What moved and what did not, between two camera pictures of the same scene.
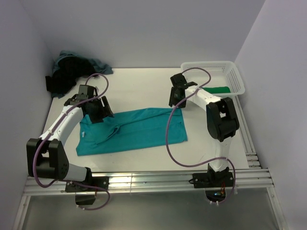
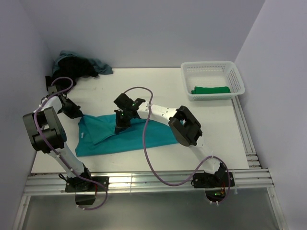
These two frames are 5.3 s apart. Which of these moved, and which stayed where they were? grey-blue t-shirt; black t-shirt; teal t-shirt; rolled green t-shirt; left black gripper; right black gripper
Moved: left black gripper; right black gripper
Stayed: black t-shirt; teal t-shirt; rolled green t-shirt; grey-blue t-shirt
